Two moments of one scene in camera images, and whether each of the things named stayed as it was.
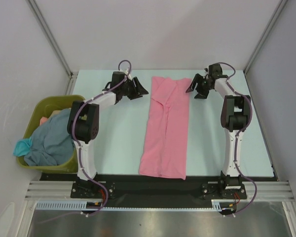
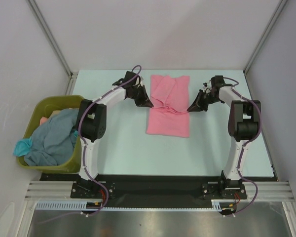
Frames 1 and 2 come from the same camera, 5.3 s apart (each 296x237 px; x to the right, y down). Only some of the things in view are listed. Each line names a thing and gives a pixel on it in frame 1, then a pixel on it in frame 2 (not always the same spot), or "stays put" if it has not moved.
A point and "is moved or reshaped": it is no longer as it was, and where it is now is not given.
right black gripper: [202, 94] -> [198, 105]
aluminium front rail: [62, 189] stays put
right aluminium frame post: [280, 7] stays put
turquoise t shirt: [22, 147] stays put
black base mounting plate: [132, 188] stays put
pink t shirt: [164, 147] is moved or reshaped
